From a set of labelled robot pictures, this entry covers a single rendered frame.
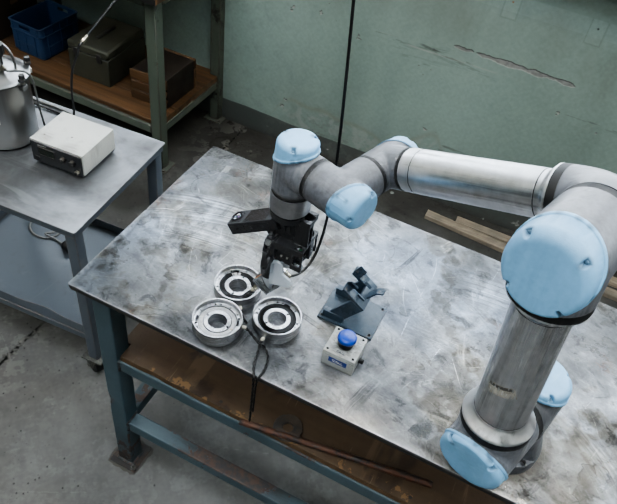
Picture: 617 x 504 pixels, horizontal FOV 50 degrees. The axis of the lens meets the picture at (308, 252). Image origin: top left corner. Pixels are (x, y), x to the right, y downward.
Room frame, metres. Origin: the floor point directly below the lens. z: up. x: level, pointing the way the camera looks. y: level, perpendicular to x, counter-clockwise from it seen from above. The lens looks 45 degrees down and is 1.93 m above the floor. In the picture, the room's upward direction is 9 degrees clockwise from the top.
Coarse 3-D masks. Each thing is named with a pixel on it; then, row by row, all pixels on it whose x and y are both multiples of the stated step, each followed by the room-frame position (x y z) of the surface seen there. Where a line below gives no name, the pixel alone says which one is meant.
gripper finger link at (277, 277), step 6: (276, 264) 0.88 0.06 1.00; (282, 264) 0.88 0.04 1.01; (270, 270) 0.87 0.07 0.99; (276, 270) 0.87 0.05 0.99; (282, 270) 0.87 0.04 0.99; (270, 276) 0.87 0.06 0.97; (276, 276) 0.87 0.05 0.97; (282, 276) 0.87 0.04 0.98; (264, 282) 0.88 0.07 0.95; (270, 282) 0.87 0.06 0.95; (276, 282) 0.87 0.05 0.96; (282, 282) 0.87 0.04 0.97; (288, 282) 0.86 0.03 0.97; (270, 288) 0.88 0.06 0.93
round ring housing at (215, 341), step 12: (216, 300) 0.90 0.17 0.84; (228, 300) 0.90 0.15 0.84; (216, 312) 0.88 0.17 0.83; (240, 312) 0.88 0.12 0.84; (192, 324) 0.83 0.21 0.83; (204, 324) 0.84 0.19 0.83; (228, 324) 0.85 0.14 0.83; (240, 324) 0.85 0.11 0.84; (204, 336) 0.81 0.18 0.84; (216, 336) 0.81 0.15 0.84; (228, 336) 0.81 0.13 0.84
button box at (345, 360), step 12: (336, 336) 0.85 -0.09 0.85; (360, 336) 0.86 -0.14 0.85; (324, 348) 0.82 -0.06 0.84; (336, 348) 0.82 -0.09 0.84; (348, 348) 0.83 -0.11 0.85; (360, 348) 0.83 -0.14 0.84; (324, 360) 0.81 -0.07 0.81; (336, 360) 0.81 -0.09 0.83; (348, 360) 0.80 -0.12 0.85; (360, 360) 0.82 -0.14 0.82; (348, 372) 0.80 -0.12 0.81
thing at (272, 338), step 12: (264, 300) 0.92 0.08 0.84; (276, 300) 0.94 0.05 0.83; (288, 300) 0.93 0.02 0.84; (276, 312) 0.91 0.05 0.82; (300, 312) 0.90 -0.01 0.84; (252, 324) 0.87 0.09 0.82; (288, 324) 0.88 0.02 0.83; (300, 324) 0.88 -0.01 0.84; (264, 336) 0.84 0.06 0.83; (276, 336) 0.84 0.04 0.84; (288, 336) 0.84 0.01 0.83
